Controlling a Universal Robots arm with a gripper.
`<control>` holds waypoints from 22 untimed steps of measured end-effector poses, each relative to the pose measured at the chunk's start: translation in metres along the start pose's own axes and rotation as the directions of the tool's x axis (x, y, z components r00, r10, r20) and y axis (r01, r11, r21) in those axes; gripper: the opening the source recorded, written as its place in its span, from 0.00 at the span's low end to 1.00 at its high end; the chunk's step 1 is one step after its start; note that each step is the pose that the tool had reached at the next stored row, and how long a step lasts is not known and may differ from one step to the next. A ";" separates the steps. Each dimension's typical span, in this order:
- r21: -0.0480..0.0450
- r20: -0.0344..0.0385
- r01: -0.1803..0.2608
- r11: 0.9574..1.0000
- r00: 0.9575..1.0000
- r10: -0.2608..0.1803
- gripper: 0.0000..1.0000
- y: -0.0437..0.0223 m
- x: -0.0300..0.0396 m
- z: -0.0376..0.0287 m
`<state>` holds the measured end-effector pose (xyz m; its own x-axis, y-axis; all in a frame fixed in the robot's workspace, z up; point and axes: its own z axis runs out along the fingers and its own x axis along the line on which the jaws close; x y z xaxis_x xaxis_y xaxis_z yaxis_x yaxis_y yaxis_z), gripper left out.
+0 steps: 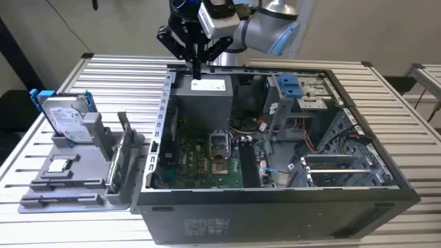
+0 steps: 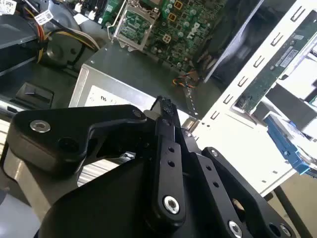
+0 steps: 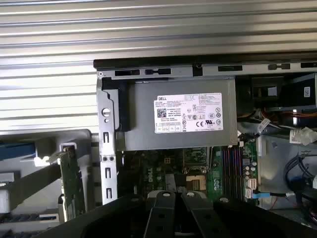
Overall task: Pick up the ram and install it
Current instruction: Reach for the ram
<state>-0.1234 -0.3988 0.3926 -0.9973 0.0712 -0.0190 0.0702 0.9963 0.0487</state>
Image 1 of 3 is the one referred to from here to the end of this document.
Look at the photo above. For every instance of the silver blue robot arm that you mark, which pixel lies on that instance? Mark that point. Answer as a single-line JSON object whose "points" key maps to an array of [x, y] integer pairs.
{"points": [[266, 25]]}

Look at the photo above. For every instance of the grey metal drive cage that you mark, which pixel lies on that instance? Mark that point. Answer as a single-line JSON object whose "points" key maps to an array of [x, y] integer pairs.
{"points": [[286, 111]]}

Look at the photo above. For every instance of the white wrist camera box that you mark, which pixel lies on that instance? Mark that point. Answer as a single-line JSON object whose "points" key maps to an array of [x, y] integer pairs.
{"points": [[220, 25]]}

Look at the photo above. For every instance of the black box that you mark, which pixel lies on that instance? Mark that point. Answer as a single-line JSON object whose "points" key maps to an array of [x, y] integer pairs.
{"points": [[400, 85]]}

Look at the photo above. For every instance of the metal slat side table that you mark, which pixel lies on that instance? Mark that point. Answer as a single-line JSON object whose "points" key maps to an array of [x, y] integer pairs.
{"points": [[431, 75]]}

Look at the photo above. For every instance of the metal locking lever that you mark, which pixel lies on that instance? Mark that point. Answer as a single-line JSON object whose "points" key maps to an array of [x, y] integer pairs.
{"points": [[230, 146]]}

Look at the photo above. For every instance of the green motherboard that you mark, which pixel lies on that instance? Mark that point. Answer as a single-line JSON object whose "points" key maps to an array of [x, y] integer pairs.
{"points": [[190, 147]]}

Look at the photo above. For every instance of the blue plastic drive latch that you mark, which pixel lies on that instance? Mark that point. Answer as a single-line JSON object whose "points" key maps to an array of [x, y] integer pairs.
{"points": [[290, 85]]}

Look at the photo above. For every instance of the silver CPU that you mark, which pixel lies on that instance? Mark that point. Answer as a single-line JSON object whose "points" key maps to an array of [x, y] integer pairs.
{"points": [[59, 166]]}

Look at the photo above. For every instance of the CPU socket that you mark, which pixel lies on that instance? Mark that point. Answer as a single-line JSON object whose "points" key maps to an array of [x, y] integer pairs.
{"points": [[220, 167]]}

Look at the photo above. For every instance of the grey power supply unit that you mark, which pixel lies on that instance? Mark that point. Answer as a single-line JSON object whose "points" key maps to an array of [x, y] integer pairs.
{"points": [[203, 111]]}

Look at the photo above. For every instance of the grey metal disk bay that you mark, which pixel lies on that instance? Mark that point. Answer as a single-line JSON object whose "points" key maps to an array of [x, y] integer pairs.
{"points": [[339, 171]]}

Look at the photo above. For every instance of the black RAM slot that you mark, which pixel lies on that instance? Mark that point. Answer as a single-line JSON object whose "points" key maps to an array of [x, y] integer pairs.
{"points": [[255, 165], [247, 165], [243, 165], [251, 165]]}

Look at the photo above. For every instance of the black PC case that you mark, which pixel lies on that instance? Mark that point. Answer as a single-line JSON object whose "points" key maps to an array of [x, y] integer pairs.
{"points": [[259, 219]]}

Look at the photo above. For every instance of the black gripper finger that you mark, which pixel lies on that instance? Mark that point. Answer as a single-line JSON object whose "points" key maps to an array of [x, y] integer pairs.
{"points": [[172, 41], [215, 50]]}

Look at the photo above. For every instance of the hard disk in blue carrier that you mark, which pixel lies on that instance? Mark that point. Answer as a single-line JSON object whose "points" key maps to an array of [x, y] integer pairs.
{"points": [[66, 118]]}

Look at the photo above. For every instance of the grey parts rack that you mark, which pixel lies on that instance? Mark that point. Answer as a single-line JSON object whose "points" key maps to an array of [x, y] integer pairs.
{"points": [[90, 160]]}

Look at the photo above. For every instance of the green graphics card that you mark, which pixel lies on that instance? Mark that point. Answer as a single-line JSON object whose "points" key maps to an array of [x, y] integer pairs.
{"points": [[124, 160]]}

